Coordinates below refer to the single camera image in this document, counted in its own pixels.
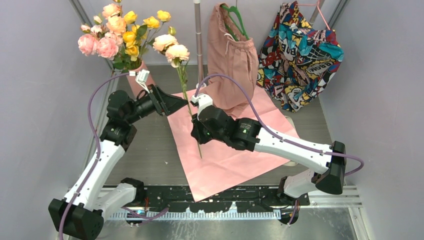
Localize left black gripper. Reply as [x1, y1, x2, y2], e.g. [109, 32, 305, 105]
[125, 84, 188, 125]

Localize pink wrapping paper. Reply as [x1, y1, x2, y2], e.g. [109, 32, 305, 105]
[167, 87, 289, 202]

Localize cream peach rose stem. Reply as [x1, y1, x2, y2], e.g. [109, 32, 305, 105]
[152, 25, 204, 160]

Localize yellow rose stem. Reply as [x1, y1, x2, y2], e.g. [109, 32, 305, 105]
[121, 10, 172, 70]

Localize pink rose stem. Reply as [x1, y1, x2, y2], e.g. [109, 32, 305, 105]
[77, 24, 124, 61]

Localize cream ribbon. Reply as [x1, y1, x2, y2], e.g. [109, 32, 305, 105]
[284, 116, 299, 167]

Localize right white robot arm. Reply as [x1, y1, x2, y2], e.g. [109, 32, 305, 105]
[191, 105, 346, 206]

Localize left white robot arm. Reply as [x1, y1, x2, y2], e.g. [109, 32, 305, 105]
[48, 84, 189, 240]

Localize pink shorts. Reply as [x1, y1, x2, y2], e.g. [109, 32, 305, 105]
[200, 3, 259, 117]

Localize metal stand pole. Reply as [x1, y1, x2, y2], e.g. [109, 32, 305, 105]
[193, 0, 204, 87]

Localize colourful comic print garment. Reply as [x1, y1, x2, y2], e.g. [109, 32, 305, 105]
[256, 1, 344, 112]

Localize green clothes hanger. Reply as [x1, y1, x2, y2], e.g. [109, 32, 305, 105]
[219, 3, 250, 40]

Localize grey metal rack pole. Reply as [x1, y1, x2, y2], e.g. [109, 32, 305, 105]
[309, 0, 327, 26]

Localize pink clothes hanger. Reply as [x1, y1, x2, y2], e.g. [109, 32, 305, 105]
[298, 0, 332, 31]

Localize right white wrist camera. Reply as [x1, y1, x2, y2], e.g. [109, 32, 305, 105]
[190, 93, 213, 114]

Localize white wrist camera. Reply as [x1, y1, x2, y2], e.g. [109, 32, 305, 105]
[135, 69, 150, 92]
[190, 93, 213, 114]

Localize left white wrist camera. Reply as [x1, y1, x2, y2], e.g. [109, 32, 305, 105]
[135, 69, 150, 92]

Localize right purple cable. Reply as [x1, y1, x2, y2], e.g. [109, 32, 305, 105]
[193, 73, 365, 226]

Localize purple cable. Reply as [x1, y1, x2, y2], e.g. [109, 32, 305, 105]
[193, 73, 365, 226]
[58, 71, 170, 240]

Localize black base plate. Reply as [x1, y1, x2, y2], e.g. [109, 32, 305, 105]
[125, 185, 295, 213]

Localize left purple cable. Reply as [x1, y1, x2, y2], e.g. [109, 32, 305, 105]
[58, 71, 170, 240]

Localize aluminium rail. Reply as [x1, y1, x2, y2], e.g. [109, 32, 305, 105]
[107, 208, 281, 221]

